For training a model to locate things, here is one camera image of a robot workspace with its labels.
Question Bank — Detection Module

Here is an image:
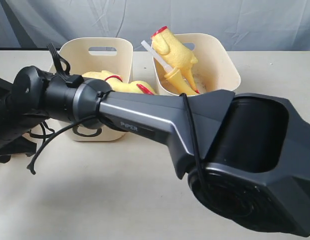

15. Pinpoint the severed chicken head with tube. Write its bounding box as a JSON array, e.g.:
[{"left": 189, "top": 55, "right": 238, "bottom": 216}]
[{"left": 141, "top": 40, "right": 197, "bottom": 96}]

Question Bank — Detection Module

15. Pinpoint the headless yellow rubber chicken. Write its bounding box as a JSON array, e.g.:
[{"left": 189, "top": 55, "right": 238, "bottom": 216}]
[{"left": 151, "top": 26, "right": 199, "bottom": 94}]

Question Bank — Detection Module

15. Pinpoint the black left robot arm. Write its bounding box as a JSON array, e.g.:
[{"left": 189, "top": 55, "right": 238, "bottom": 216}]
[{"left": 0, "top": 66, "right": 310, "bottom": 237}]

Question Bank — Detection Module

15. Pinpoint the rubber chicken in O bin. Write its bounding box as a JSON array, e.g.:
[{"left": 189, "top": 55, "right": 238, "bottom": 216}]
[{"left": 82, "top": 70, "right": 156, "bottom": 95}]

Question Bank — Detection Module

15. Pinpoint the cream bin marked X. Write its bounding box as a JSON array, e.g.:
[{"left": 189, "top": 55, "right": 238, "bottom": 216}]
[{"left": 153, "top": 33, "right": 241, "bottom": 96}]

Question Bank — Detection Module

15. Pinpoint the cream bin marked O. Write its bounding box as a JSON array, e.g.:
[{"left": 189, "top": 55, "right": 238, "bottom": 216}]
[{"left": 59, "top": 37, "right": 133, "bottom": 142}]

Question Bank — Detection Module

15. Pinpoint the white backdrop curtain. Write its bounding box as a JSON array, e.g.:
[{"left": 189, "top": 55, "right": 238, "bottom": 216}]
[{"left": 0, "top": 0, "right": 310, "bottom": 51}]

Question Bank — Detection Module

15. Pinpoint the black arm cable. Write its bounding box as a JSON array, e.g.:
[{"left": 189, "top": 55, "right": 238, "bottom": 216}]
[{"left": 26, "top": 42, "right": 208, "bottom": 198}]

